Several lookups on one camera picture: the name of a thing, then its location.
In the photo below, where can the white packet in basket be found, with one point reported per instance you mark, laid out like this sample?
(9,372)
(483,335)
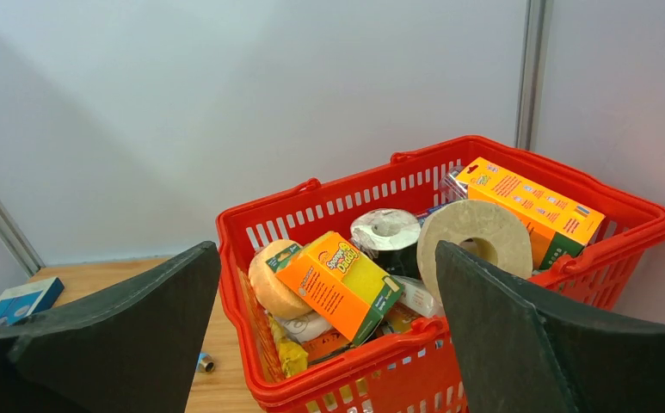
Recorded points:
(416,297)

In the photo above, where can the red plastic shopping basket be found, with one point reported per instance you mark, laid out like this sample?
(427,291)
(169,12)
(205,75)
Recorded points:
(416,371)

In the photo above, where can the blue plastic faucet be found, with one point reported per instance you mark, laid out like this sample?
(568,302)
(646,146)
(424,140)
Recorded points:
(205,363)

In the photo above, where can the round orange sponge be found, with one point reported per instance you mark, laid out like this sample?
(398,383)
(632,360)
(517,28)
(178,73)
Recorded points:
(277,298)

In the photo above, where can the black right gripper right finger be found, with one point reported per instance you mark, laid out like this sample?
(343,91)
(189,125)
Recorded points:
(524,348)

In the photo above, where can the blue packet in basket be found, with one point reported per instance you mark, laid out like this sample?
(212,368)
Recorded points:
(421,217)

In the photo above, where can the blue white faucet box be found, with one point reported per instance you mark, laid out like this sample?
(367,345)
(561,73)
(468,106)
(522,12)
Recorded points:
(16,303)

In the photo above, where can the brown toilet paper roll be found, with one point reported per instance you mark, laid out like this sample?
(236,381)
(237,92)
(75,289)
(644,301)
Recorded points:
(499,234)

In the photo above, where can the yellow packet in basket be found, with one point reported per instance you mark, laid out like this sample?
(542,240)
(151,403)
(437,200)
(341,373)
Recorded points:
(293,358)

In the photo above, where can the silver foil tape roll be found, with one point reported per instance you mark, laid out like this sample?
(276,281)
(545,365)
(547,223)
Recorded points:
(389,237)

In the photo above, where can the orange sponge daddy box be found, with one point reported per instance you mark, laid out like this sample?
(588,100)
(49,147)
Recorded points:
(340,283)

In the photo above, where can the long orange product box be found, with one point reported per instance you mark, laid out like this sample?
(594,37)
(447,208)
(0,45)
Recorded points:
(557,225)

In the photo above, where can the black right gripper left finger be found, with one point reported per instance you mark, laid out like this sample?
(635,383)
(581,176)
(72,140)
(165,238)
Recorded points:
(131,347)

